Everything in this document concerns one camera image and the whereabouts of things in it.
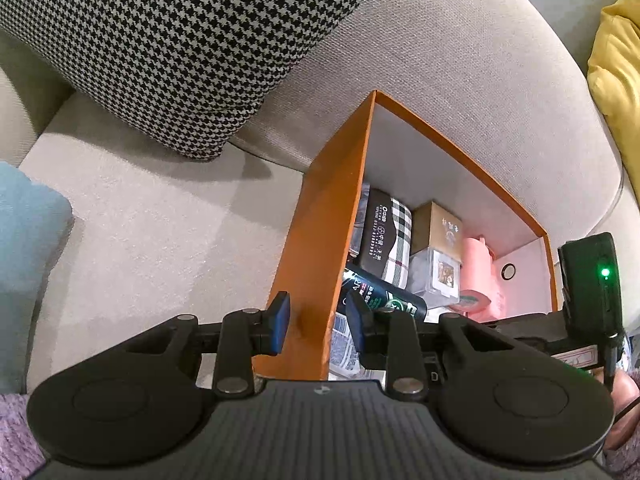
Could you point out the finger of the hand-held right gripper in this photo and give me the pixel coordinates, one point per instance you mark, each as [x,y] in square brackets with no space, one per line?
[530,325]

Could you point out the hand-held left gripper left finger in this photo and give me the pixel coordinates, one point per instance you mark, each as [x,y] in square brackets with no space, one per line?
[280,322]

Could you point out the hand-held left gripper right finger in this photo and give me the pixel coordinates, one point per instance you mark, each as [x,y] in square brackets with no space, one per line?
[357,320]

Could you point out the dark green shampoo bottle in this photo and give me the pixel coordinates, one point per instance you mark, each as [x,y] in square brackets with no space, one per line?
[395,302]

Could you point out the pink cylindrical bottle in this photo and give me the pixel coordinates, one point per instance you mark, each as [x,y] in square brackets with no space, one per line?
[480,270]

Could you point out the clear plastic box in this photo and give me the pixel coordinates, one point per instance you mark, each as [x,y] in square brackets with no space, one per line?
[435,275]

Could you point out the orange cardboard box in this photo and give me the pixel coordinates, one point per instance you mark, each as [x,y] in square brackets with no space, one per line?
[325,210]

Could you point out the gold cardboard box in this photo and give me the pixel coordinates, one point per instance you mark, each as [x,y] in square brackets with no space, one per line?
[437,230]

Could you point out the person's right hand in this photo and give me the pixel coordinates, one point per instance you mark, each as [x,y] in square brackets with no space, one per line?
[625,405]

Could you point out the black plaid tissue pack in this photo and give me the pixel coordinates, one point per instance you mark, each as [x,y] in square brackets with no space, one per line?
[385,240]

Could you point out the beige sofa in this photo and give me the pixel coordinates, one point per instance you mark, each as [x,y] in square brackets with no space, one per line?
[150,220]

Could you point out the yellow pillow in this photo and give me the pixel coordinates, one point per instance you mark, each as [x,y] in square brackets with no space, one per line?
[617,85]

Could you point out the light blue pillow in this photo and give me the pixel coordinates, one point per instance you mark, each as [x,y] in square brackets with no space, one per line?
[30,270]

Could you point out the houndstooth pillow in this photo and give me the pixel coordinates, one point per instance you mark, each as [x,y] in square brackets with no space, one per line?
[175,45]

